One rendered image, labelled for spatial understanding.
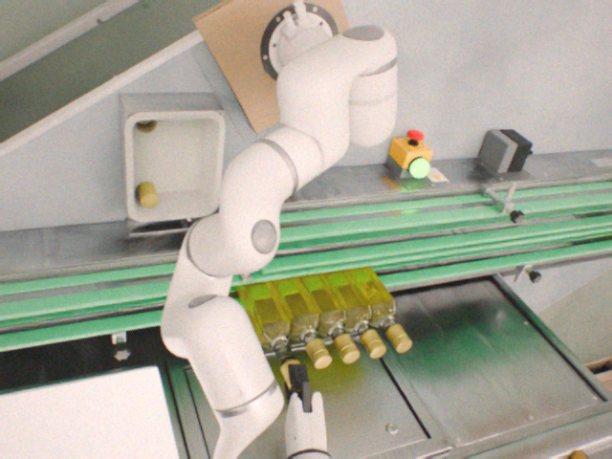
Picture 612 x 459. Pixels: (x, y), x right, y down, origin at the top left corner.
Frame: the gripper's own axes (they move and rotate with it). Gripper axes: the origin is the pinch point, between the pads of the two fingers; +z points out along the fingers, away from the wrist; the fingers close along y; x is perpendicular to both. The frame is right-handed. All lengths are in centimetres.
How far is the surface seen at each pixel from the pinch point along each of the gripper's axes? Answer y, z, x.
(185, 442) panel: -12.7, -2.8, 18.2
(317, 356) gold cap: 1.9, 4.1, -4.1
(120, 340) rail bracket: -4.5, 13.0, 30.6
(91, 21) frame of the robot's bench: 28, 90, 47
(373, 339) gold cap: 1.6, 8.3, -15.4
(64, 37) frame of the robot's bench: 24, 88, 53
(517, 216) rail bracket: 16, 32, -50
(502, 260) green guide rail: -3, 40, -58
